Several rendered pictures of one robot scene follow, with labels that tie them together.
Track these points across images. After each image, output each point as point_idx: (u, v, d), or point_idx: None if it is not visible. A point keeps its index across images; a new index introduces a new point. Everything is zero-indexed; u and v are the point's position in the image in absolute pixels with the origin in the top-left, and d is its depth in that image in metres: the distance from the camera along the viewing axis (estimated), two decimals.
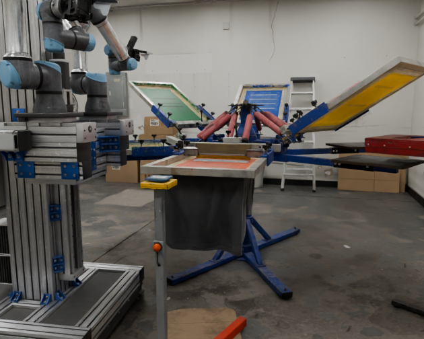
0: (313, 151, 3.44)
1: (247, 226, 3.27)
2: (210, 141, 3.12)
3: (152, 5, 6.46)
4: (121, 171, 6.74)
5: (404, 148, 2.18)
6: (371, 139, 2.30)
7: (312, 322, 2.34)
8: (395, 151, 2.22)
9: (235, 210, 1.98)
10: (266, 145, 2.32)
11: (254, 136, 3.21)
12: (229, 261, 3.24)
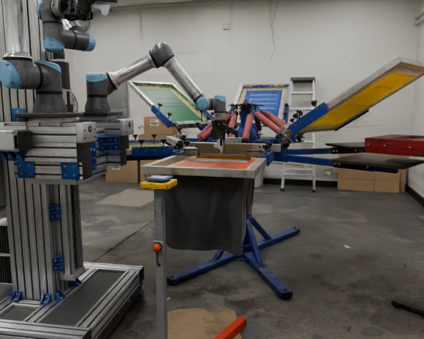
0: (313, 151, 3.44)
1: (247, 226, 3.27)
2: (210, 141, 3.12)
3: (152, 5, 6.46)
4: (121, 171, 6.74)
5: (404, 148, 2.18)
6: (371, 139, 2.30)
7: (312, 322, 2.34)
8: (395, 151, 2.22)
9: (235, 210, 1.98)
10: (266, 145, 2.32)
11: (254, 136, 3.21)
12: (229, 261, 3.24)
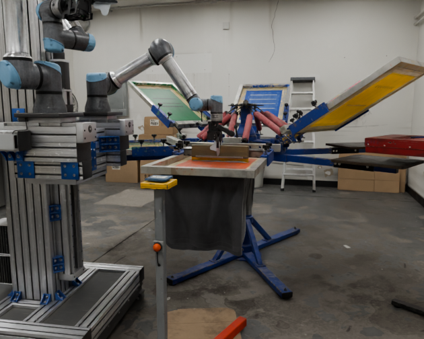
0: (313, 151, 3.44)
1: (247, 226, 3.27)
2: (210, 141, 3.12)
3: (152, 5, 6.46)
4: (121, 171, 6.74)
5: (404, 148, 2.18)
6: (371, 139, 2.30)
7: (312, 322, 2.34)
8: (395, 151, 2.22)
9: (235, 210, 1.98)
10: (266, 145, 2.32)
11: (254, 136, 3.21)
12: (229, 261, 3.24)
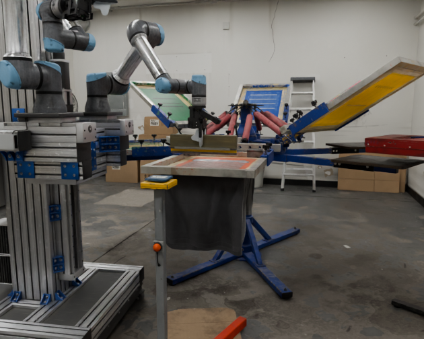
0: (313, 151, 3.44)
1: (247, 226, 3.27)
2: None
3: (152, 5, 6.46)
4: (121, 171, 6.74)
5: (404, 148, 2.18)
6: (371, 139, 2.30)
7: (312, 322, 2.34)
8: (395, 151, 2.22)
9: (235, 210, 1.98)
10: (266, 145, 2.32)
11: (254, 136, 3.21)
12: (229, 261, 3.24)
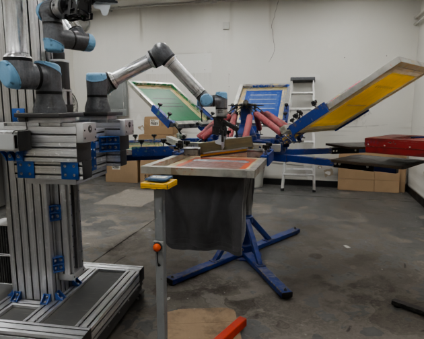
0: (313, 151, 3.44)
1: (247, 226, 3.27)
2: (210, 141, 3.12)
3: (152, 5, 6.46)
4: (121, 171, 6.74)
5: (404, 148, 2.18)
6: (371, 139, 2.30)
7: (312, 322, 2.34)
8: (395, 151, 2.22)
9: (235, 210, 1.98)
10: (266, 145, 2.32)
11: (254, 136, 3.21)
12: (229, 261, 3.24)
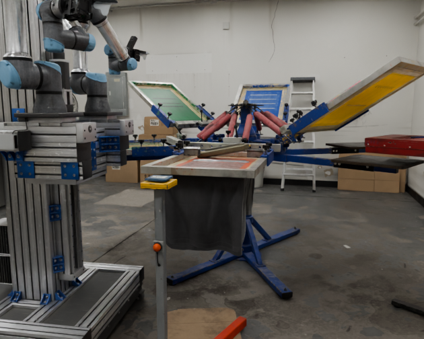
0: (313, 151, 3.44)
1: (247, 226, 3.27)
2: (210, 141, 3.12)
3: (152, 5, 6.46)
4: (121, 171, 6.74)
5: (404, 148, 2.18)
6: (371, 139, 2.30)
7: (312, 322, 2.34)
8: (395, 151, 2.22)
9: (235, 210, 1.98)
10: (266, 145, 2.32)
11: (254, 136, 3.21)
12: (229, 261, 3.24)
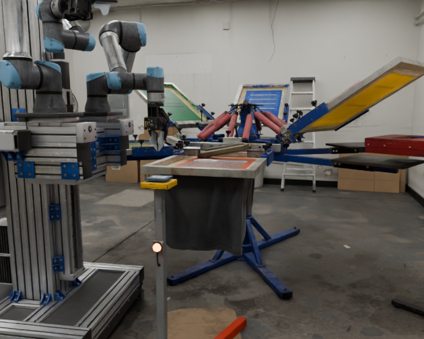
0: (313, 151, 3.44)
1: (247, 226, 3.27)
2: (210, 141, 3.12)
3: (152, 5, 6.46)
4: (121, 171, 6.74)
5: (404, 148, 2.18)
6: (371, 139, 2.30)
7: (312, 322, 2.34)
8: (395, 151, 2.22)
9: (235, 210, 1.98)
10: (266, 145, 2.32)
11: (254, 136, 3.21)
12: (229, 261, 3.24)
